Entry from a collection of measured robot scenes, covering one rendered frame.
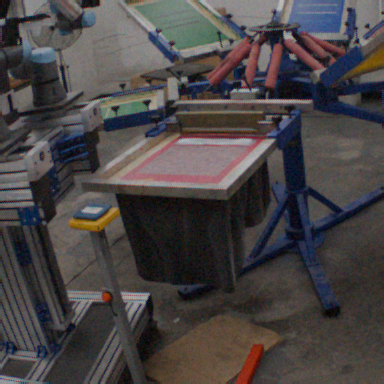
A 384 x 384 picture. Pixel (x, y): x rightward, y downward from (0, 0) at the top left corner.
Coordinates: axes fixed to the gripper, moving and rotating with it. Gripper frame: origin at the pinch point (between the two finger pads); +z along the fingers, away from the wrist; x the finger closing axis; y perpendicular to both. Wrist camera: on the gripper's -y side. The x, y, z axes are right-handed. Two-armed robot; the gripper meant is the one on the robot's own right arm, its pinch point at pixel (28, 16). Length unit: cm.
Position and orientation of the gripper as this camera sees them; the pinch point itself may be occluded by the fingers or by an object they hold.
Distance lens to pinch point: 146.7
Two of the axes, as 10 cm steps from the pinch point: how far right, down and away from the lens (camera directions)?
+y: 0.7, 9.6, 2.7
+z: 7.7, 1.2, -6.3
